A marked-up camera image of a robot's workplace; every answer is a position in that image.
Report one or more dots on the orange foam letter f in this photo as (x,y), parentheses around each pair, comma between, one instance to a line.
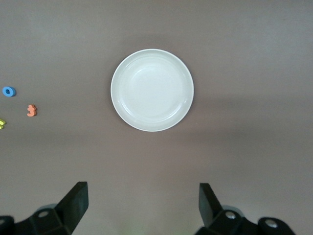
(31,110)

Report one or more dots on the yellow foam letter h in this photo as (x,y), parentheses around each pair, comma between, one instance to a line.
(2,123)

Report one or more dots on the brown table cover sheet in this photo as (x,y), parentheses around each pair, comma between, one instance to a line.
(49,49)

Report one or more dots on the beige brown plate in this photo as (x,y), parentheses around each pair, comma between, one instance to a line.
(151,90)

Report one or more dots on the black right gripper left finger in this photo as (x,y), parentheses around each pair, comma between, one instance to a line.
(68,210)

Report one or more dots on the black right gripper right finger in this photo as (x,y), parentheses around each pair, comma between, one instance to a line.
(212,213)

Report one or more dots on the blue foam letter o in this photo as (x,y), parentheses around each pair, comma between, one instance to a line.
(5,94)

